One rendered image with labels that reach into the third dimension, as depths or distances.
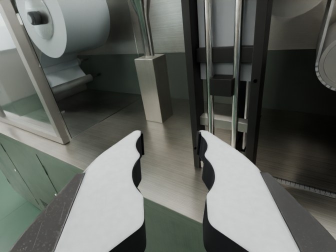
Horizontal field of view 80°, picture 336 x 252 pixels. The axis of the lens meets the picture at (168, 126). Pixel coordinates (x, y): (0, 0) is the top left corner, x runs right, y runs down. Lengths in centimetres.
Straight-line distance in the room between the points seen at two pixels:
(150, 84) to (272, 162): 51
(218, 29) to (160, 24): 61
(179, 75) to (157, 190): 65
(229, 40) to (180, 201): 38
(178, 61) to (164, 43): 11
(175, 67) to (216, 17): 61
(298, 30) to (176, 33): 48
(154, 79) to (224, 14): 41
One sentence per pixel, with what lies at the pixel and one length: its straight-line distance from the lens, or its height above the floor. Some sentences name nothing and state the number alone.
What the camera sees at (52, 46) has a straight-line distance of 88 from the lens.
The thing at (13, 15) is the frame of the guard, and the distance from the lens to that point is 83.
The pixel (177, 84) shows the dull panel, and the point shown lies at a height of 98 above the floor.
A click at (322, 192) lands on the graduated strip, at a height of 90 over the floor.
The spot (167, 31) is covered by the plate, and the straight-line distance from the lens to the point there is 104.
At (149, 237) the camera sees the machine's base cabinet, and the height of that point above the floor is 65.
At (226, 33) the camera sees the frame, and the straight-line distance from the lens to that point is 47.
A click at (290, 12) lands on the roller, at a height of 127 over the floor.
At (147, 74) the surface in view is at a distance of 81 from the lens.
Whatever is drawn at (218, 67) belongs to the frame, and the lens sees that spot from 49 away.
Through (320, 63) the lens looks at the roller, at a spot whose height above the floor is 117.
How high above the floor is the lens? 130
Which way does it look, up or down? 29 degrees down
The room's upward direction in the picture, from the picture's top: 8 degrees counter-clockwise
